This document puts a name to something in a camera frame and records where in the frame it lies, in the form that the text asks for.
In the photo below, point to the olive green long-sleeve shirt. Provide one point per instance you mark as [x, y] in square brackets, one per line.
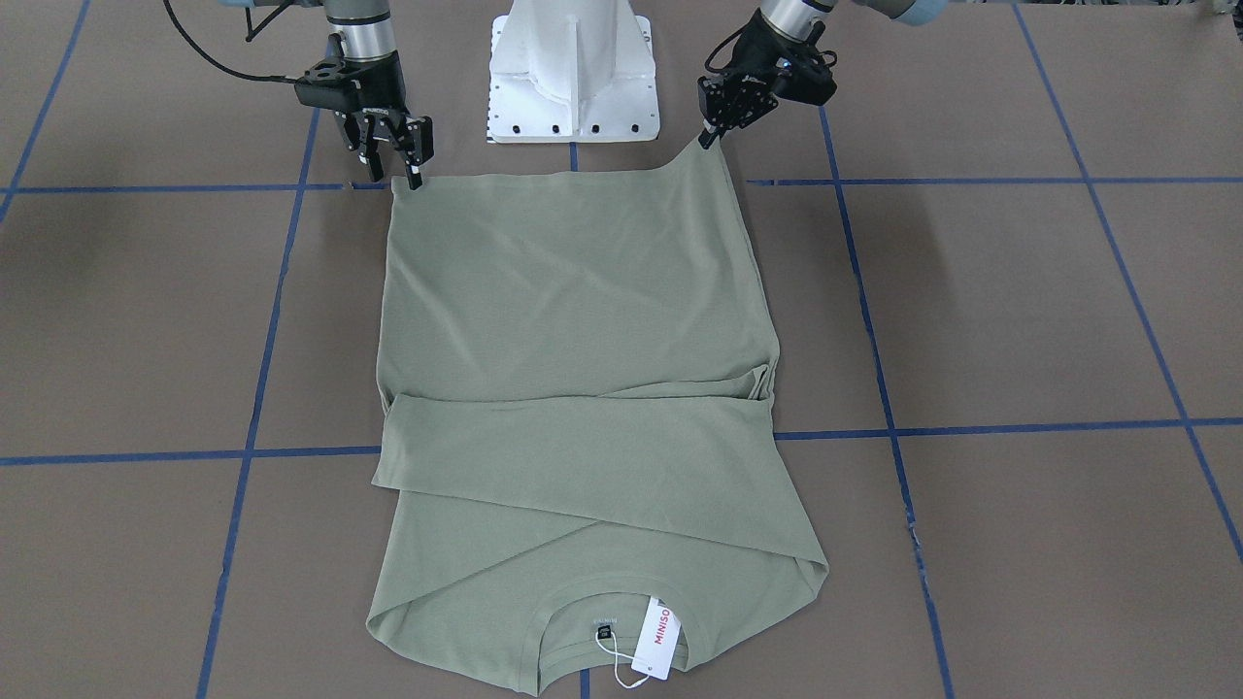
[577, 372]

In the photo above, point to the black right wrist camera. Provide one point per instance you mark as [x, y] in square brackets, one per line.
[332, 85]

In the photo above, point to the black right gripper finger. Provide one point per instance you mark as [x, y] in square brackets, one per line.
[370, 156]
[417, 150]

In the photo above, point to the white red price tag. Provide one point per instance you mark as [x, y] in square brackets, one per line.
[654, 650]

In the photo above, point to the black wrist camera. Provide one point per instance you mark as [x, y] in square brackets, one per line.
[332, 85]
[808, 81]

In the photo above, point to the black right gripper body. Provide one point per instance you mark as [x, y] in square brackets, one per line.
[383, 82]

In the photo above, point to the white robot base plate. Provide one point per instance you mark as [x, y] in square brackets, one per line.
[571, 72]

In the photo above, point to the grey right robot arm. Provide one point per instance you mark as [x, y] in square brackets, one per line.
[358, 30]

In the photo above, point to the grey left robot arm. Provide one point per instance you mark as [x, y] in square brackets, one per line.
[796, 20]

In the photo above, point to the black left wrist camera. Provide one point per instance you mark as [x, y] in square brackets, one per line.
[808, 81]

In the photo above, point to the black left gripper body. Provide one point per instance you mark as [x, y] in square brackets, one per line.
[755, 56]

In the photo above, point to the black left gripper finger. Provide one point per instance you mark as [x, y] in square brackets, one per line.
[726, 121]
[710, 133]

